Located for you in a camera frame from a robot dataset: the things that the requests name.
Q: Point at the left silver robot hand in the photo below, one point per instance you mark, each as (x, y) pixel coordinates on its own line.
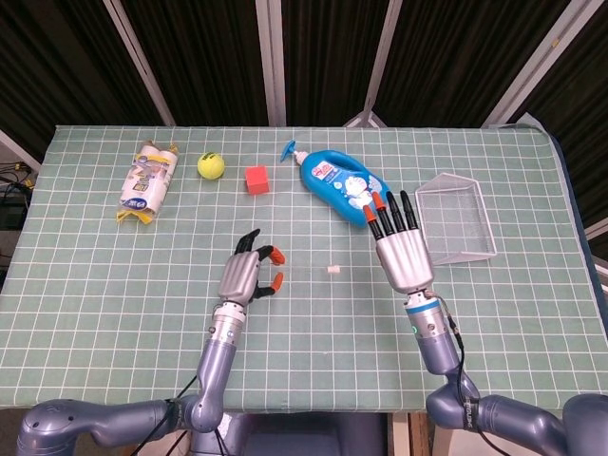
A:
(240, 275)

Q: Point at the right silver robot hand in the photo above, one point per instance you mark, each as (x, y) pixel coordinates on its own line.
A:
(406, 256)

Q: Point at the clear glass test tube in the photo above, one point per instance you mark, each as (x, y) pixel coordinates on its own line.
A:
(304, 270)

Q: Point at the small cream rubber stopper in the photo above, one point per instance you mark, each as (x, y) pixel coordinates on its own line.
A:
(333, 270)

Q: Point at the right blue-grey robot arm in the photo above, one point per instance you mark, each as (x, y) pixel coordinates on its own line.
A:
(437, 351)

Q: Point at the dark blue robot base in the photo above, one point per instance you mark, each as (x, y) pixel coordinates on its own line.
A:
(304, 434)

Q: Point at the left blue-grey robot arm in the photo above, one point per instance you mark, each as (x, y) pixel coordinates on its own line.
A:
(214, 370)

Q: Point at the red cube block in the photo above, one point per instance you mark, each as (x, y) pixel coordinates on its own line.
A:
(257, 181)

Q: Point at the blue pump lotion bottle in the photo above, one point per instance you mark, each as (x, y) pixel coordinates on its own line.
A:
(332, 180)

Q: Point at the green grid tablecloth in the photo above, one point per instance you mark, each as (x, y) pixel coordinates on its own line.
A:
(332, 332)

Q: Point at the yellow tennis ball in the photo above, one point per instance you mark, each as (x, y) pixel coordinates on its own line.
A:
(211, 165)

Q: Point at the plastic-wrapped paper cup pack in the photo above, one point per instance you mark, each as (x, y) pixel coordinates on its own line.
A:
(147, 180)

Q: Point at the dark pleated curtain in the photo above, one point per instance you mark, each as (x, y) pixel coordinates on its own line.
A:
(214, 57)

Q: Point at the white partition frame post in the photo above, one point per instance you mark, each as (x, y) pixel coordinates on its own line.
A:
(142, 62)
(532, 62)
(273, 62)
(382, 62)

